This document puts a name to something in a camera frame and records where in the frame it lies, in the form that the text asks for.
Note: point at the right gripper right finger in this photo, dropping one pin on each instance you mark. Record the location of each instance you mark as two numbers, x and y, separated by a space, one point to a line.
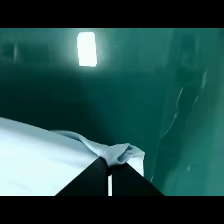
130 183

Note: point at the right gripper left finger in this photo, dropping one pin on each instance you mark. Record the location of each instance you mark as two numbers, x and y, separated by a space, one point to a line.
90 181

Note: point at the white garment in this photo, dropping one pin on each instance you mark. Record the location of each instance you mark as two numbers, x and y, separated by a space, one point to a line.
36 160

